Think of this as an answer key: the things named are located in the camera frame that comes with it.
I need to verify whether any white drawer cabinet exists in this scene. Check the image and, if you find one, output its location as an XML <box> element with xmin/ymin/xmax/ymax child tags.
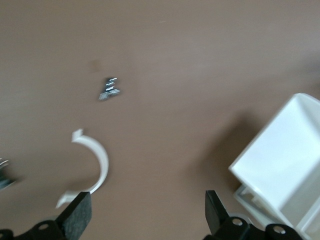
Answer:
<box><xmin>233</xmin><ymin>184</ymin><xmax>276</xmax><ymax>226</ymax></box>

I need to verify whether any white plastic drawer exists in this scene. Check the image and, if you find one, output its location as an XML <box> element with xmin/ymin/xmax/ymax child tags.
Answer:
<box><xmin>228</xmin><ymin>92</ymin><xmax>320</xmax><ymax>240</ymax></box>

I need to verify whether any white curved plastic clip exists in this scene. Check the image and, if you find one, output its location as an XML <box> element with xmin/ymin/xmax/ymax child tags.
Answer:
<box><xmin>55</xmin><ymin>127</ymin><xmax>110</xmax><ymax>210</ymax></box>

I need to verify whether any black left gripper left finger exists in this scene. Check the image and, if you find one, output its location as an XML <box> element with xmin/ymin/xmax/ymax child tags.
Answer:
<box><xmin>0</xmin><ymin>190</ymin><xmax>93</xmax><ymax>240</ymax></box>

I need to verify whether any black knob switch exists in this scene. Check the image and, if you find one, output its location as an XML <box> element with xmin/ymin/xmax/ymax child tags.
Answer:
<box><xmin>0</xmin><ymin>156</ymin><xmax>21</xmax><ymax>191</ymax></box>

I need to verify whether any small metal screw part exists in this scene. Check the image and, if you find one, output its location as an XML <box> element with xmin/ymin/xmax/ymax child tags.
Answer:
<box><xmin>97</xmin><ymin>76</ymin><xmax>123</xmax><ymax>102</ymax></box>

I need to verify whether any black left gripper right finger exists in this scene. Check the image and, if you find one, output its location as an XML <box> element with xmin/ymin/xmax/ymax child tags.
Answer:
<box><xmin>204</xmin><ymin>189</ymin><xmax>300</xmax><ymax>240</ymax></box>

